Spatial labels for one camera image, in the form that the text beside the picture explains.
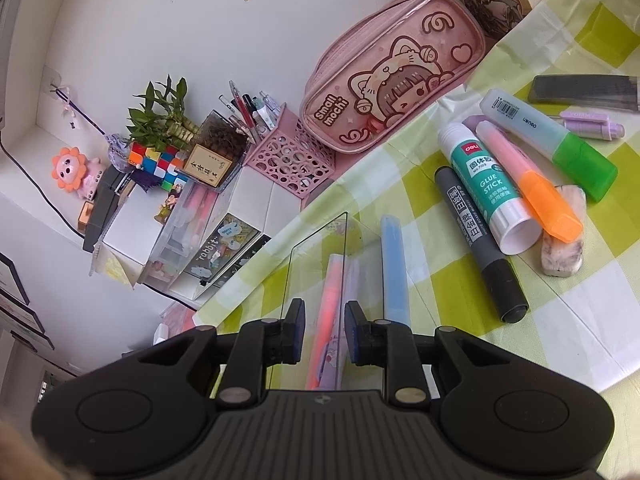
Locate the black rectangular box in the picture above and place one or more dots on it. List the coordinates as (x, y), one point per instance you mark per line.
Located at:
(102, 210)

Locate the purple tassel charm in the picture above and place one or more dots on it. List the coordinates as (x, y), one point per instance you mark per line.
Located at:
(117, 152)

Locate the pink highlighter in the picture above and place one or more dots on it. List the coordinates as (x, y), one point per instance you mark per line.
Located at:
(327, 300)

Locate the clear storage tray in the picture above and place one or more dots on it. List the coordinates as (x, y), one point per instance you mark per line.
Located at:
(190, 225)

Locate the small wooden sign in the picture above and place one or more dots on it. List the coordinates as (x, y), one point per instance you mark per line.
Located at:
(207, 167)

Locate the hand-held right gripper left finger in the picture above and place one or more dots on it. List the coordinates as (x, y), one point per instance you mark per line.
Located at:
(300, 335)

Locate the pink perforated pen holder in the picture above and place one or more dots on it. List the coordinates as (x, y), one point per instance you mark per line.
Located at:
(290, 160)

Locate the clear pot with brown pebbles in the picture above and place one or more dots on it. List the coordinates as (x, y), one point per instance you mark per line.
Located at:
(222, 132)

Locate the small orange box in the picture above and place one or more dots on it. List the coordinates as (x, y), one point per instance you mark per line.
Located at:
(86, 214)

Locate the small colourful figurine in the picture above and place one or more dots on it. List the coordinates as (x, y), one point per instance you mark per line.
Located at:
(167, 207)

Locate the black pencil lead case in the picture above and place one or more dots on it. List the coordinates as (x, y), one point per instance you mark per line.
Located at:
(580, 91)

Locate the orange highlighter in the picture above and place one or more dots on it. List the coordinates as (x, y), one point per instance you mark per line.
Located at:
(545, 200)

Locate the green checked tablecloth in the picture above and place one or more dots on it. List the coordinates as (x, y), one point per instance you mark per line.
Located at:
(575, 320)

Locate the lucky bamboo plant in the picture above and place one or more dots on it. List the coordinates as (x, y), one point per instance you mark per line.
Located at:
(160, 105)

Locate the orange lion toy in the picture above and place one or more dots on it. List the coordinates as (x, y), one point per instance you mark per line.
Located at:
(72, 170)

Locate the bunch of pens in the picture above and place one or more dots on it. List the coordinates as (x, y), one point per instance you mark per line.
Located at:
(245, 110)

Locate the white drawer unit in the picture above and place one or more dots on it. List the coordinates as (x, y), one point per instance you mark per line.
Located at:
(265, 205)

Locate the pink cartoon pencil case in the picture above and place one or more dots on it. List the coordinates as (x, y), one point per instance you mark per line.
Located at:
(400, 85)

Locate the white glue stick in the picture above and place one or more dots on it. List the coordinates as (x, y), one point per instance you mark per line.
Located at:
(480, 185)

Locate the colourful puzzle cube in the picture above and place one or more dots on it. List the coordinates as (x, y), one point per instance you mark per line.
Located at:
(152, 162)

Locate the white box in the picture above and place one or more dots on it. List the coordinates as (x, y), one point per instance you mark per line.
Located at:
(130, 225)

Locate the clear plastic box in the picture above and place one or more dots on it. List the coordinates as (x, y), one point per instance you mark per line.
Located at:
(300, 280)

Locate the pink notebook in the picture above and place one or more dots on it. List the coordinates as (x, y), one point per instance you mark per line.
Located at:
(180, 322)

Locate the white eraser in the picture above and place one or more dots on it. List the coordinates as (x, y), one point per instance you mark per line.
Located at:
(560, 257)

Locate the pale yellow paper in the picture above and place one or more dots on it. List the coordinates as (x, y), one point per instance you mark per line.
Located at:
(112, 270)

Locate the blue highlighter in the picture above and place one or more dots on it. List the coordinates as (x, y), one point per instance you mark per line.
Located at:
(395, 270)

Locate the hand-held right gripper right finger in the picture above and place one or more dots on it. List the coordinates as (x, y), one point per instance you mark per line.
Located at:
(352, 335)

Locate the green cap highlighter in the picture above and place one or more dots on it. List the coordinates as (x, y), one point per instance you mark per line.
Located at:
(585, 165)

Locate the grey marker pen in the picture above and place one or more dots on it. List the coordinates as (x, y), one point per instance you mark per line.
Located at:
(475, 245)

